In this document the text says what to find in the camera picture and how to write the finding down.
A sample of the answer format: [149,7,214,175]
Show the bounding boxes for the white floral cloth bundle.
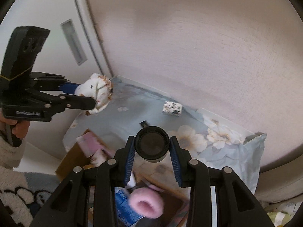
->
[74,73,113,116]

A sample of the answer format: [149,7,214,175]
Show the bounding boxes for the blue tissue pack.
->
[115,187,143,226]

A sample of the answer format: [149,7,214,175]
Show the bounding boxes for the white floral scrunchie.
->
[90,149,115,167]

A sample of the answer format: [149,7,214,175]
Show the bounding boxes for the pink fluffy scrunchie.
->
[128,187,164,219]

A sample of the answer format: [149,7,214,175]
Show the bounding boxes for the black round jar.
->
[134,126,169,163]

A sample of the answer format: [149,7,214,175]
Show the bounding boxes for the person's left hand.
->
[0,110,30,139]

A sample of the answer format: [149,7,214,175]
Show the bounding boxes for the white sliding door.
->
[0,0,113,161]

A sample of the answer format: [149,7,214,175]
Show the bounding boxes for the grey blue fluffy rug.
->
[25,172,60,211]

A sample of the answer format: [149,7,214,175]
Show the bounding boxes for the yellow green floral bedding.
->
[265,201,302,226]

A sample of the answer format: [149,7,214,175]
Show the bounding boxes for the cardboard box pink flaps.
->
[55,130,189,226]

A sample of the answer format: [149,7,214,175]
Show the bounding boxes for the white fleece panda sleeve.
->
[1,132,40,226]

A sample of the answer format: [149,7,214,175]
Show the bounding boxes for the light blue floral cloth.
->
[63,77,266,192]

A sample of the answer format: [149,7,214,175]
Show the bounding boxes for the black red lipstick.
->
[140,120,150,128]

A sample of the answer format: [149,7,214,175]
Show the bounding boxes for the small floral patterned box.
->
[162,101,183,116]

